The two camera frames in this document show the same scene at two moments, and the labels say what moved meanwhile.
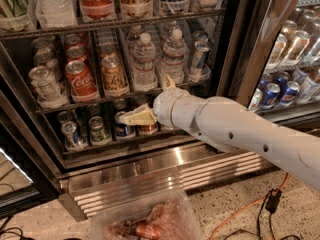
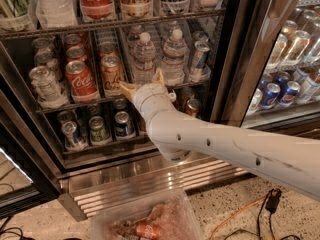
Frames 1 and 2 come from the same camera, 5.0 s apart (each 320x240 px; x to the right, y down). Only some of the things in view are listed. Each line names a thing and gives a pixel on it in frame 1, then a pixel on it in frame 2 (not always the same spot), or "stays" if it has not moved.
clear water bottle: x=145 y=65 stays
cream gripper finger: x=141 y=115 → x=128 y=89
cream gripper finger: x=168 y=82 → x=157 y=78
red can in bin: x=148 y=231 stays
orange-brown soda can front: x=112 y=74 stays
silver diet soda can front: x=47 y=89 stays
